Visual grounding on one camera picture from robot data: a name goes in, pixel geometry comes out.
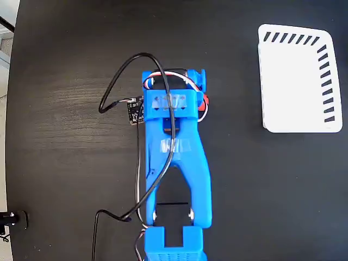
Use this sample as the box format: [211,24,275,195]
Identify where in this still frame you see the clear tape piece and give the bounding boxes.
[159,138,191,153]

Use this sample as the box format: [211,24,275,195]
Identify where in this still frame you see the black table clamp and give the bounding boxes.
[0,210,30,236]

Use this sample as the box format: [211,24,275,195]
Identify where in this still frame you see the white plastic tray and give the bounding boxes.
[257,23,344,134]

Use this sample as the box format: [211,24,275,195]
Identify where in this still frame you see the small camera circuit board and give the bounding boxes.
[126,96,145,127]

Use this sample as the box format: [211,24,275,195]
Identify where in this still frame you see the black diagonal bar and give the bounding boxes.
[0,15,16,33]

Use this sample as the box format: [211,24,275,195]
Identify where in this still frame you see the black camera cable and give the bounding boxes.
[91,52,175,261]

